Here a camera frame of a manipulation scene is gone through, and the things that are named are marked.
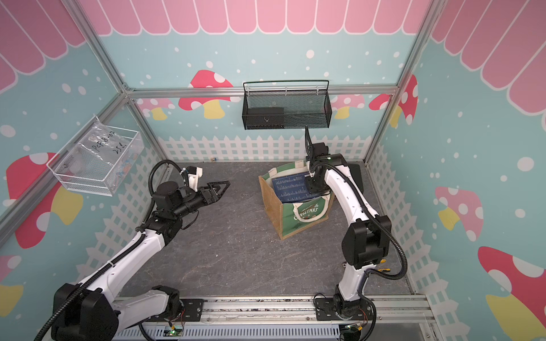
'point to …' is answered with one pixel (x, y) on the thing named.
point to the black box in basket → (262, 118)
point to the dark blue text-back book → (293, 188)
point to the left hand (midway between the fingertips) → (226, 188)
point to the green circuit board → (173, 332)
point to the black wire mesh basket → (286, 109)
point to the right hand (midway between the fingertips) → (316, 187)
